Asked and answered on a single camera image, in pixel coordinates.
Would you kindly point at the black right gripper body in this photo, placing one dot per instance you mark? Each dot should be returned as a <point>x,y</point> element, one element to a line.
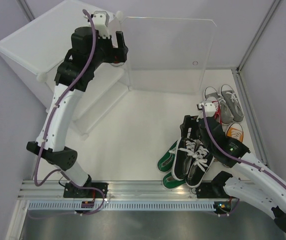
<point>190,121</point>

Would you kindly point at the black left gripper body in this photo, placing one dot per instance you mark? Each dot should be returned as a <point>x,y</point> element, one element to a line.
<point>111,54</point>

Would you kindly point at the black sneaker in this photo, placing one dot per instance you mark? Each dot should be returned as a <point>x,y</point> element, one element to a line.
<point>202,160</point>
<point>184,152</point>

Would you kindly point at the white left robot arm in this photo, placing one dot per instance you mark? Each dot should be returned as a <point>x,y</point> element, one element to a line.
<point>86,84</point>

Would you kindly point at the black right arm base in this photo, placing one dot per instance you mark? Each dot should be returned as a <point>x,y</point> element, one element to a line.
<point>207,190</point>

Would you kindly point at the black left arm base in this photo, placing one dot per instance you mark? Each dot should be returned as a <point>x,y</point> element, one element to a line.
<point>73,192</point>

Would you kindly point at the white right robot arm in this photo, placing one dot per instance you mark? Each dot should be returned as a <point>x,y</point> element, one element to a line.
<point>203,141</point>

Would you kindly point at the clear acrylic cabinet door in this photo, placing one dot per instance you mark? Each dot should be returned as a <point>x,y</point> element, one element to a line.
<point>168,55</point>

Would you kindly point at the left grey sneaker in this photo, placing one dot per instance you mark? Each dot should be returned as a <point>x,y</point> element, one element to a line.
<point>223,114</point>

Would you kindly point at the grey sneaker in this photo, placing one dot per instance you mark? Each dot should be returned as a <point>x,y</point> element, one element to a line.
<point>223,114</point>
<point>233,103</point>

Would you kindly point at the right orange sneaker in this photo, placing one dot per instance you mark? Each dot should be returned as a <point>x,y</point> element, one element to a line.
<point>235,131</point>

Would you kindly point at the right grey sneaker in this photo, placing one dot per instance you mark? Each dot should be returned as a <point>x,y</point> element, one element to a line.
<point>233,103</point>

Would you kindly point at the left green sneaker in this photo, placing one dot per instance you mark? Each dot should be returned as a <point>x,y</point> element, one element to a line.
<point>165,163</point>

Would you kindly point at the green sneaker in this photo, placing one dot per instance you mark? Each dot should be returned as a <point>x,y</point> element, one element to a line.
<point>165,163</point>
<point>170,183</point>

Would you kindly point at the right green sneaker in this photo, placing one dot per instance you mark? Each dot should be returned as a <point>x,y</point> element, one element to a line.
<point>170,183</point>

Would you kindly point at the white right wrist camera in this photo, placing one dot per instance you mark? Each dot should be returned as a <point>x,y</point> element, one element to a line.
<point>208,111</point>

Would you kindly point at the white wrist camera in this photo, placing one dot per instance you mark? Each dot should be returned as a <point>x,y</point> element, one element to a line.
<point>101,21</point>
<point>208,111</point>

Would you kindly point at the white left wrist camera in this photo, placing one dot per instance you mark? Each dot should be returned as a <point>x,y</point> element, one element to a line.
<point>101,21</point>

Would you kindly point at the aluminium corner frame post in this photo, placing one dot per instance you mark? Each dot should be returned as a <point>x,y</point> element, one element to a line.
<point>244,77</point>

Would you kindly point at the white slotted cable duct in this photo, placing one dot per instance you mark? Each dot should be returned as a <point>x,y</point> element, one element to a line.
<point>113,205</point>

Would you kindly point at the aluminium mounting rail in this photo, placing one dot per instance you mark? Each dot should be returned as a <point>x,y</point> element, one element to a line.
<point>117,191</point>

